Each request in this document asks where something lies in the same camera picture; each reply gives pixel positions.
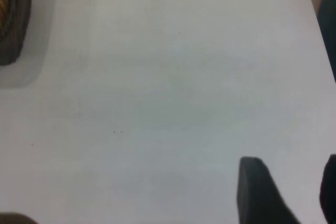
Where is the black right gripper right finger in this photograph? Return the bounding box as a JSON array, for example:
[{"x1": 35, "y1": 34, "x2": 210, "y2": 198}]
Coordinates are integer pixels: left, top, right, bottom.
[{"x1": 319, "y1": 154, "x2": 336, "y2": 224}]

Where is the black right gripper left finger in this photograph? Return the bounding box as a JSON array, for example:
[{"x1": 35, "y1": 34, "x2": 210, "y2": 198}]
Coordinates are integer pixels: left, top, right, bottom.
[{"x1": 236, "y1": 156, "x2": 302, "y2": 224}]

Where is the dark brown woven basket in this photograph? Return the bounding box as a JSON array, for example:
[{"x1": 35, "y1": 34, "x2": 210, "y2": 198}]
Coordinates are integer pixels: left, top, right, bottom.
[{"x1": 0, "y1": 0, "x2": 32, "y2": 67}]

